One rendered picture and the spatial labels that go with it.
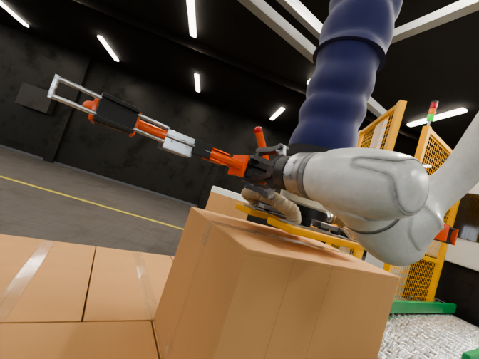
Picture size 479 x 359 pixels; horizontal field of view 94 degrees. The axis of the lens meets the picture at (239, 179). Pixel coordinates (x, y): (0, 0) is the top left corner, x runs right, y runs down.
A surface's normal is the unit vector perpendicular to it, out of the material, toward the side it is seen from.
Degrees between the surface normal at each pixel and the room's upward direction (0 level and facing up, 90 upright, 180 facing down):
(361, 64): 76
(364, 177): 93
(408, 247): 115
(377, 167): 71
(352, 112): 110
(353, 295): 90
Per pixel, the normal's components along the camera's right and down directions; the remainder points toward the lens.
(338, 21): -0.72, -0.08
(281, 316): 0.47, 0.10
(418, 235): 0.22, 0.34
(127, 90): 0.14, 0.00
